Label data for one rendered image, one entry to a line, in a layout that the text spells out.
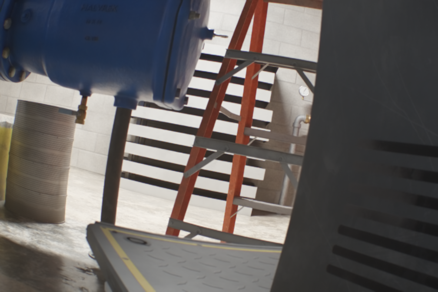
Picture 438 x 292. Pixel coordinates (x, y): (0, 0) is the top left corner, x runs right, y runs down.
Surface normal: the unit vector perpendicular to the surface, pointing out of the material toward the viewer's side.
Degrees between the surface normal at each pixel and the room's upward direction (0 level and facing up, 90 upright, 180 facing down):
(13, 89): 90
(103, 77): 146
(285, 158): 79
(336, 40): 90
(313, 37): 90
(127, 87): 154
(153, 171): 90
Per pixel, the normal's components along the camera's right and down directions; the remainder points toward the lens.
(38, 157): 0.37, 0.06
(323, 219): -0.90, -0.18
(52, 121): 0.60, 0.10
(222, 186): 0.00, -0.02
